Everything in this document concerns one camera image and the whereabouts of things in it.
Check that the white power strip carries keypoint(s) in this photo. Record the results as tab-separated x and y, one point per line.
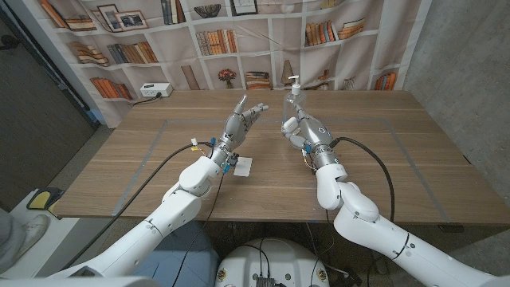
155	89

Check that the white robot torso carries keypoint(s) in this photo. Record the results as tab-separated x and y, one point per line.
279	259

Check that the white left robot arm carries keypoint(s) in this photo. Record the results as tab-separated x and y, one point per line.
167	215

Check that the white shoe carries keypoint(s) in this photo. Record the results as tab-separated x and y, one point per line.
34	233

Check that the white floor platform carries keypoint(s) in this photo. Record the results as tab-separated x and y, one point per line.
56	243

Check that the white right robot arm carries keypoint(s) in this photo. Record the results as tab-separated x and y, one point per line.
366	223

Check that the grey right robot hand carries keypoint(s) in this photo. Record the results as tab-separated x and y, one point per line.
316	137

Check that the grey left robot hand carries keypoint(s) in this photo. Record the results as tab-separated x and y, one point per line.
235	129

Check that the printed bookshelf backdrop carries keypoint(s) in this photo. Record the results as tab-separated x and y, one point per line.
255	52

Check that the white card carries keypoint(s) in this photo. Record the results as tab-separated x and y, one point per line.
244	169

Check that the grey table leg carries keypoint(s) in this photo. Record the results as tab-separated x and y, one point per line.
383	266

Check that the white airpods case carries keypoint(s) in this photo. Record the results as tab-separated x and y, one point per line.
290	124

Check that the yellow and black floor object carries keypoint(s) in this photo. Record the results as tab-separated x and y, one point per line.
40	199

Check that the clear pump dispenser bottle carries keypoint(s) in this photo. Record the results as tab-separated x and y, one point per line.
292	103

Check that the grey trouser leg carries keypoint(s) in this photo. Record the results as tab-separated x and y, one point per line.
8	243

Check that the black power adapter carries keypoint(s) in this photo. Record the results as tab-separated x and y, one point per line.
346	279

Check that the grey electronics box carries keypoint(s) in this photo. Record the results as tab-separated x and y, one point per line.
265	282

